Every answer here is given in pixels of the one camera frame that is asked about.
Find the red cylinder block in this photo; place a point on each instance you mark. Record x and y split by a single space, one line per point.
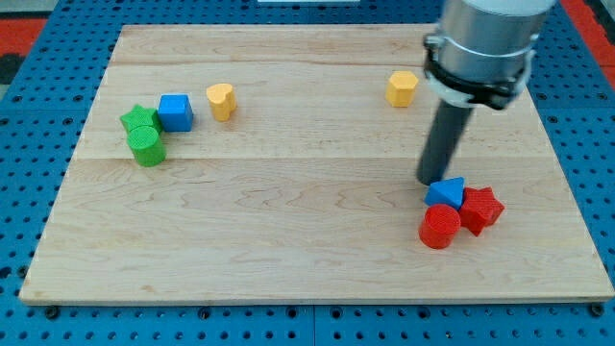
439 226

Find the blue cube block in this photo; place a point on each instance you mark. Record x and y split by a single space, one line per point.
175 113

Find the green cylinder block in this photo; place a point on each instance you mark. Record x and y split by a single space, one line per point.
146 146

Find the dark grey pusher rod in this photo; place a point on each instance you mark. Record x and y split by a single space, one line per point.
446 130

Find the blue triangle block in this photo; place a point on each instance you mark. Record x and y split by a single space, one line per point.
448 192

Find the yellow hexagon block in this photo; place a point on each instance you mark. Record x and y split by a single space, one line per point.
400 89

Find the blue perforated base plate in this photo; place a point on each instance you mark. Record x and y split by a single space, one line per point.
44 109

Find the red star block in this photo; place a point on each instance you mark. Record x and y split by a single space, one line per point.
480 209

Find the yellow heart block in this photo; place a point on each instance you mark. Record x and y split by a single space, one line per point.
222 101

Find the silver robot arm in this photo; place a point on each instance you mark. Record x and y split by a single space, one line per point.
481 50

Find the wooden board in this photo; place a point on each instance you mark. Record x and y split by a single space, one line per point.
307 194

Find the green star block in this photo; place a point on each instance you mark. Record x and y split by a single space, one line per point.
140 116

